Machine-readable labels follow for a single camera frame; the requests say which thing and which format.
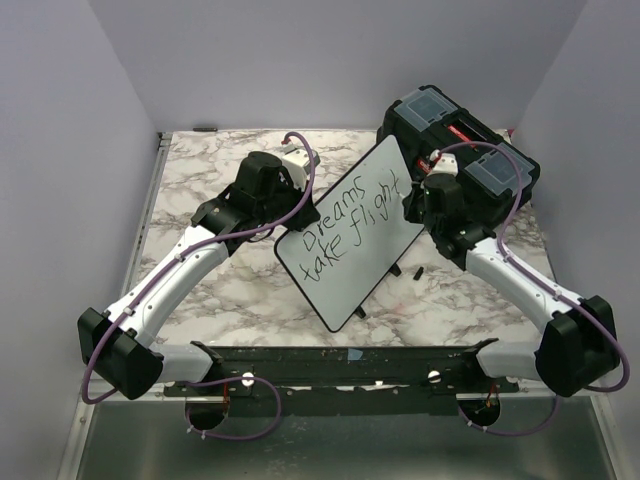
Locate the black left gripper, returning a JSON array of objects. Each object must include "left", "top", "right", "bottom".
[{"left": 258, "top": 175, "right": 320, "bottom": 234}]

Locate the white whiteboard black frame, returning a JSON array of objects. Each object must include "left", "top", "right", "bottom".
[{"left": 274, "top": 135, "right": 423, "bottom": 332}]

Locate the black marker cap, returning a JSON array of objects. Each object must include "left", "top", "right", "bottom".
[{"left": 413, "top": 267, "right": 424, "bottom": 281}]

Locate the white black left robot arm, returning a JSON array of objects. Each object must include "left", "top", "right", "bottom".
[{"left": 77, "top": 147, "right": 320, "bottom": 400}]

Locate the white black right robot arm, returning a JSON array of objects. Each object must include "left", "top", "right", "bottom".
[{"left": 403, "top": 174, "right": 630, "bottom": 397}]

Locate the black red toolbox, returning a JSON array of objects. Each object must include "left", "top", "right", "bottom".
[{"left": 376, "top": 85, "right": 540, "bottom": 227}]

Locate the blue tape piece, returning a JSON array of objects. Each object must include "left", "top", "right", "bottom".
[{"left": 347, "top": 348, "right": 363, "bottom": 362}]

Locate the black mounting base bar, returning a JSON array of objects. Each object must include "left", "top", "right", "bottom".
[{"left": 164, "top": 345, "right": 519, "bottom": 417}]

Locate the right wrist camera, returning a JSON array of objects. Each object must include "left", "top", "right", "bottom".
[{"left": 427, "top": 149, "right": 458, "bottom": 176}]

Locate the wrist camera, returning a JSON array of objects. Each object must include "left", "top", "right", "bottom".
[
  {"left": 280, "top": 144, "right": 320, "bottom": 191},
  {"left": 427, "top": 149, "right": 458, "bottom": 176}
]

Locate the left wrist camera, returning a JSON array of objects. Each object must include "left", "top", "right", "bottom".
[{"left": 280, "top": 144, "right": 320, "bottom": 191}]

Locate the aluminium side rail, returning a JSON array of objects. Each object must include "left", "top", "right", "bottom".
[{"left": 112, "top": 131, "right": 173, "bottom": 300}]

